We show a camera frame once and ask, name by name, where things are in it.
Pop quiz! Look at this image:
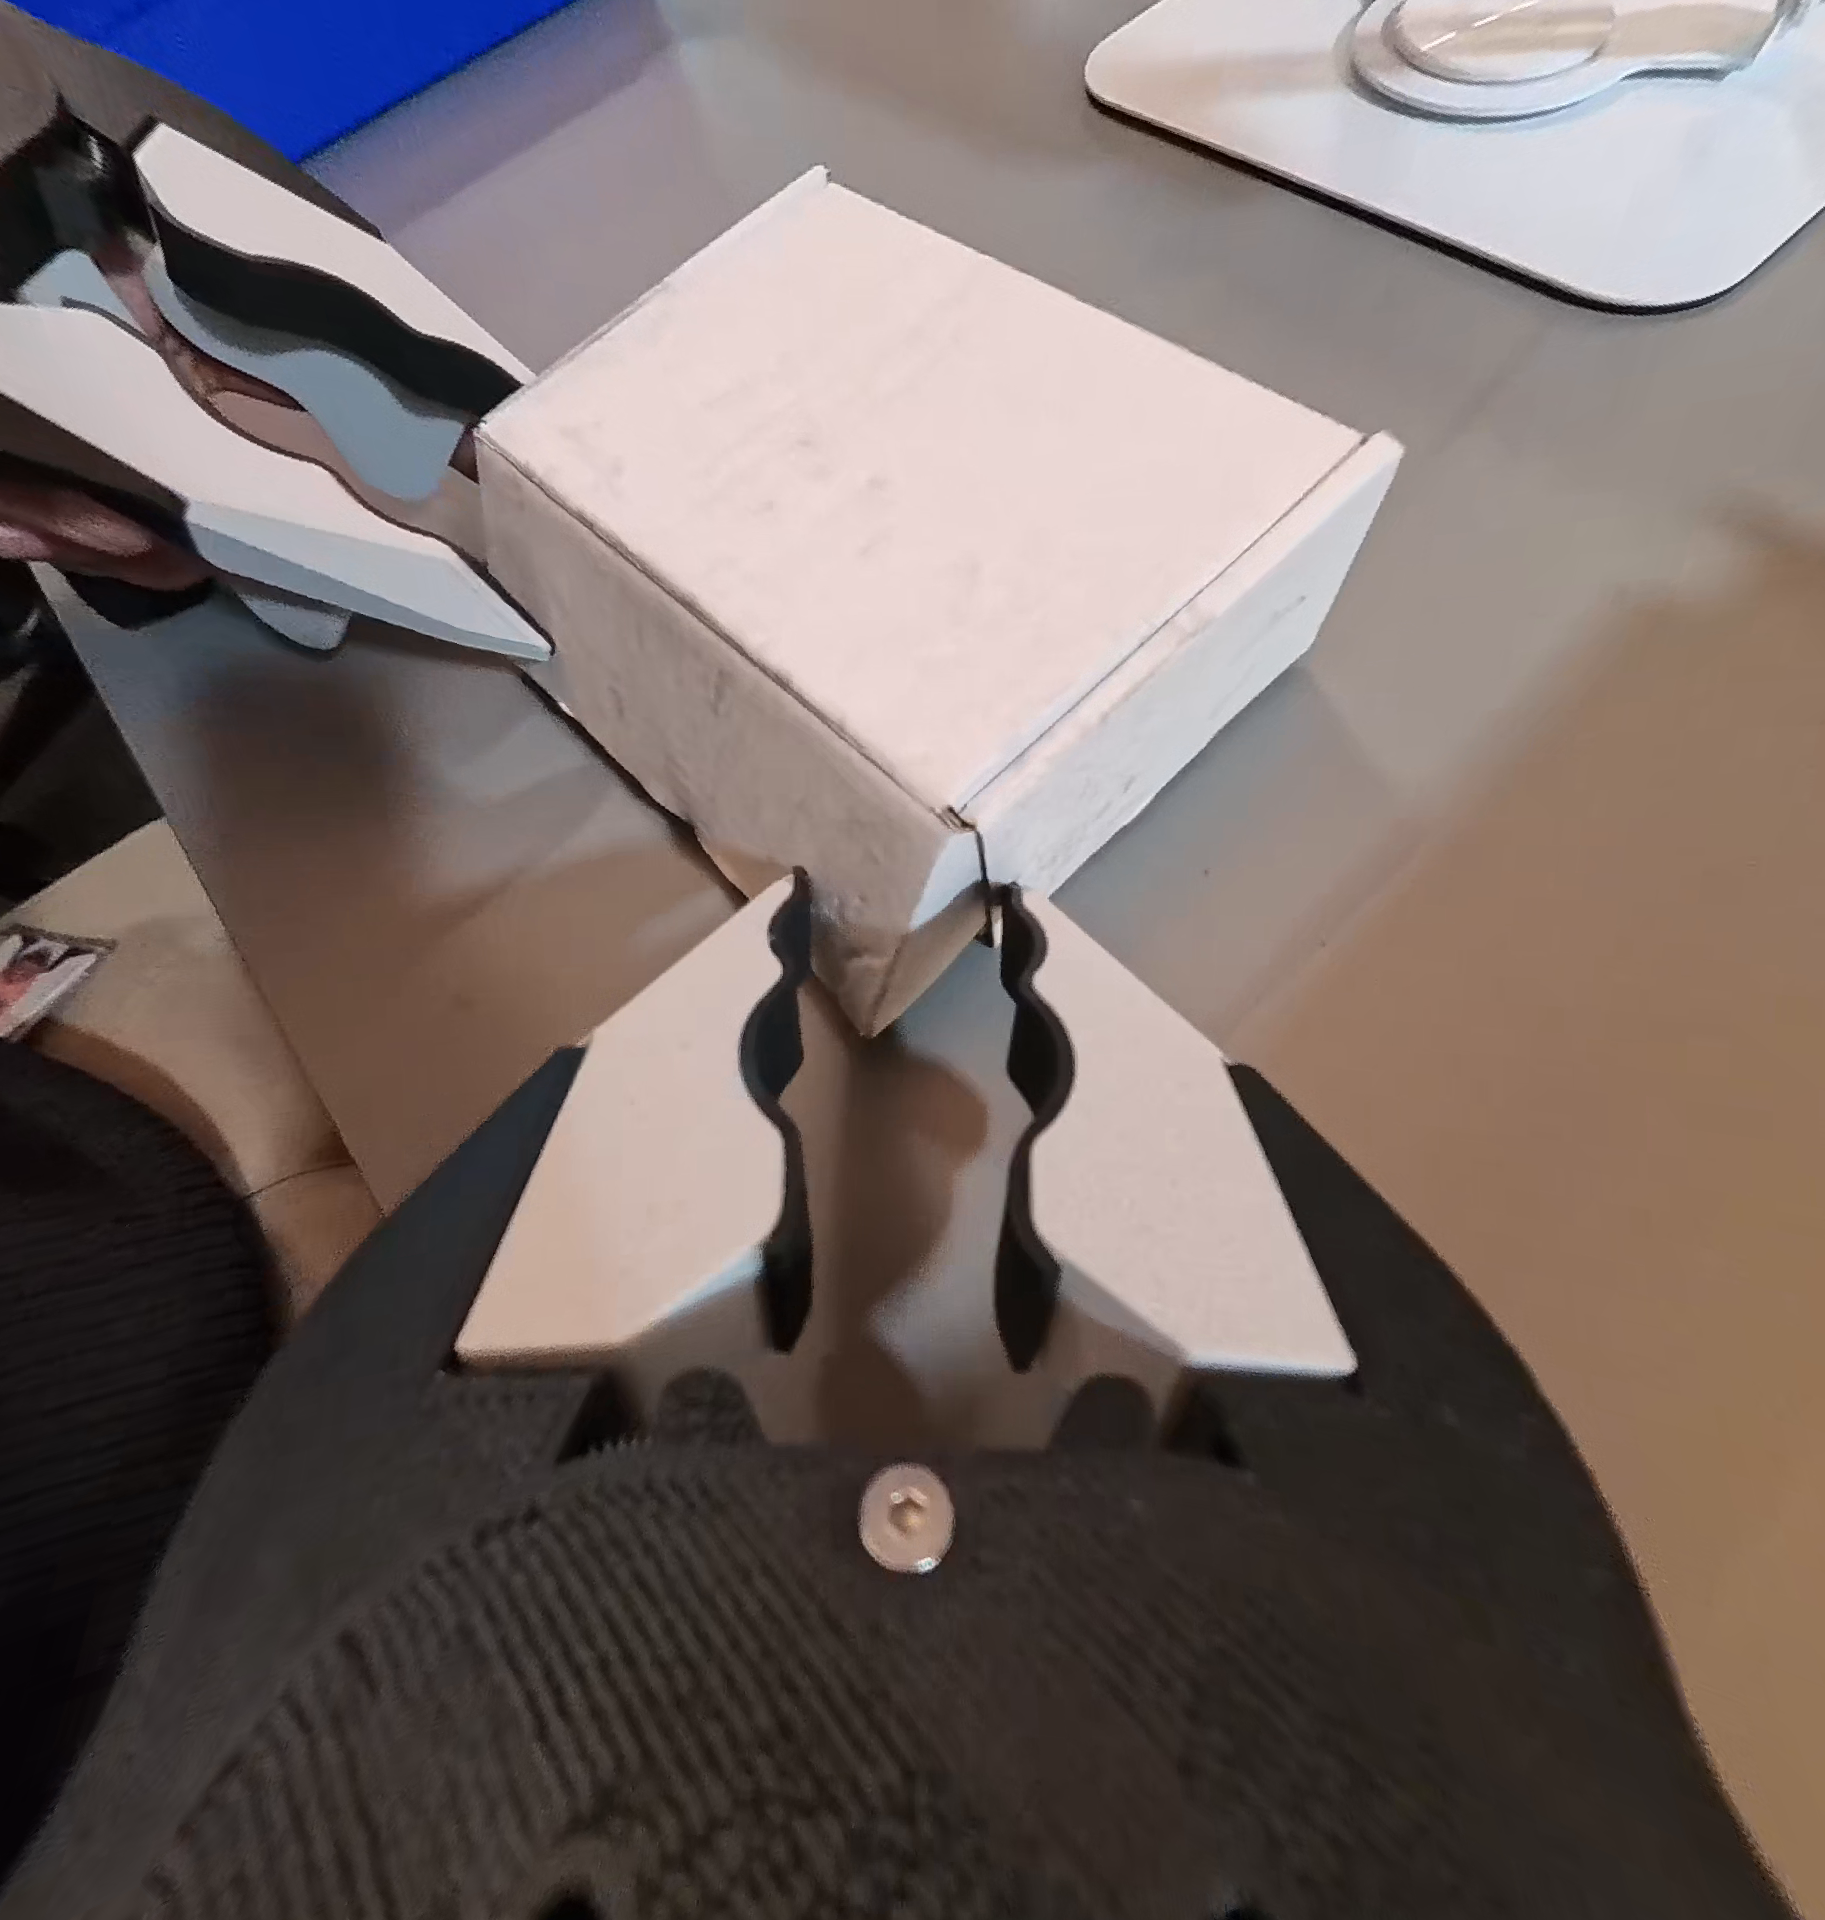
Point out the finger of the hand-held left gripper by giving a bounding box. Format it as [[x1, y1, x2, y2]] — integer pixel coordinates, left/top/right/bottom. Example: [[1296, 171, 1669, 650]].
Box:
[[0, 299, 556, 663], [128, 121, 542, 499]]

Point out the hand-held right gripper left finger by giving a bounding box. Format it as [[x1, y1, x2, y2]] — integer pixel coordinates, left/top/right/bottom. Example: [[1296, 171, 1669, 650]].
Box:
[[453, 868, 817, 1404]]

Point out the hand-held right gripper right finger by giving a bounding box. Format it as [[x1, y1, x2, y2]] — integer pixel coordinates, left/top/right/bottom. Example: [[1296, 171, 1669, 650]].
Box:
[[991, 884, 1359, 1408]]

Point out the blue plastic bin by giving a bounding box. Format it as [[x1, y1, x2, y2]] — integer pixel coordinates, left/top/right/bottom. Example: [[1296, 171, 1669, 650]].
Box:
[[42, 0, 591, 165]]

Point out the white cardboard mailer box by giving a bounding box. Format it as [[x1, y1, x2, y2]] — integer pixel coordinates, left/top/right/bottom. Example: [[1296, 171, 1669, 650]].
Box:
[[473, 165, 1405, 1040]]

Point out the grey desk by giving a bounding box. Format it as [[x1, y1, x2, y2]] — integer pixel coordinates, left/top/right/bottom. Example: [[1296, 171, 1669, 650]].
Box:
[[33, 0, 1825, 1652]]

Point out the person's left hand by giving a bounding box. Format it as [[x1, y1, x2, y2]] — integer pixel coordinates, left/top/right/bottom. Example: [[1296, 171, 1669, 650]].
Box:
[[0, 479, 206, 592]]

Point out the small printed card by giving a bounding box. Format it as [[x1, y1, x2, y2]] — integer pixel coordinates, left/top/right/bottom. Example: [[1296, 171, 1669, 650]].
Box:
[[0, 928, 115, 1040]]

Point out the person's black sweater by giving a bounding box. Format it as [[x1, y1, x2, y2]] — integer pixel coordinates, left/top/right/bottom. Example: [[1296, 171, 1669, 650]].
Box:
[[0, 1027, 291, 1920]]

